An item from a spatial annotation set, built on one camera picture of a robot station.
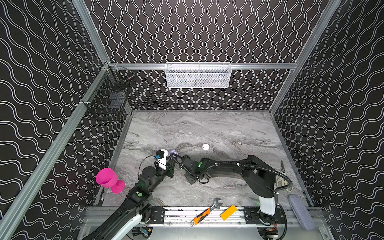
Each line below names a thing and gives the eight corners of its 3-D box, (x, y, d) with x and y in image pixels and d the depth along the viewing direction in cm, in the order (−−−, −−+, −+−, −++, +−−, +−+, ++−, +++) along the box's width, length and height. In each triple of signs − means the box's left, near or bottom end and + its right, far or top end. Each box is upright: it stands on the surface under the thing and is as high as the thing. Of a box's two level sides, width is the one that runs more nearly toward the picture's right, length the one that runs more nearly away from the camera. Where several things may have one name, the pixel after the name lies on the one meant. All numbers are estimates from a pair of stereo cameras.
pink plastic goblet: (109, 186, 86) (93, 175, 73) (121, 178, 89) (108, 165, 76) (117, 199, 81) (102, 189, 69) (129, 189, 85) (116, 178, 72)
